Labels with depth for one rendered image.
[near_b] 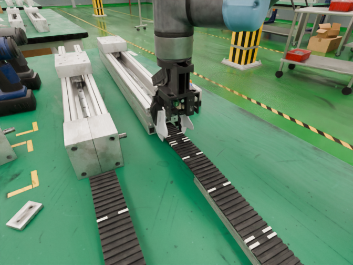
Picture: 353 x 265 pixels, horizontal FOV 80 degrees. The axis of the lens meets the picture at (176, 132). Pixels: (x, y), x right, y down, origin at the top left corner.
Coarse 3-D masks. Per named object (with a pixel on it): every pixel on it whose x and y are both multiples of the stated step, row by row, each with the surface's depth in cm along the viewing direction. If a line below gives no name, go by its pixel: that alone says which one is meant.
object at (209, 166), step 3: (210, 162) 44; (204, 165) 43; (207, 165) 43; (210, 165) 44; (213, 165) 43; (195, 168) 43; (198, 168) 43; (201, 168) 43; (204, 168) 43; (207, 168) 43; (210, 168) 43; (213, 168) 43; (192, 171) 42; (195, 171) 42; (198, 171) 42; (201, 171) 42; (204, 171) 42; (195, 174) 41; (198, 174) 42
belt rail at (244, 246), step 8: (200, 184) 41; (208, 200) 40; (216, 208) 38; (224, 216) 35; (224, 224) 36; (232, 232) 34; (240, 240) 33; (248, 248) 31; (248, 256) 32; (256, 264) 30
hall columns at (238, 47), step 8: (96, 0) 855; (96, 8) 869; (240, 32) 322; (248, 32) 311; (256, 32) 320; (232, 40) 340; (240, 40) 327; (248, 40) 319; (256, 40) 329; (232, 48) 345; (240, 48) 332; (248, 48) 328; (256, 48) 339; (232, 56) 350; (240, 56) 337; (248, 56) 337; (240, 64) 342
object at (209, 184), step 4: (220, 176) 41; (224, 176) 41; (208, 180) 40; (212, 180) 40; (216, 180) 40; (220, 180) 40; (224, 180) 40; (204, 184) 39; (208, 184) 40; (212, 184) 39; (216, 184) 39; (220, 184) 40; (204, 188) 39; (208, 188) 39
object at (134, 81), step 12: (108, 60) 91; (120, 60) 95; (132, 60) 86; (120, 72) 74; (132, 72) 86; (144, 72) 74; (120, 84) 79; (132, 84) 66; (144, 84) 75; (132, 96) 64; (144, 96) 58; (132, 108) 69; (144, 108) 54; (144, 120) 58; (168, 120) 59; (156, 132) 59
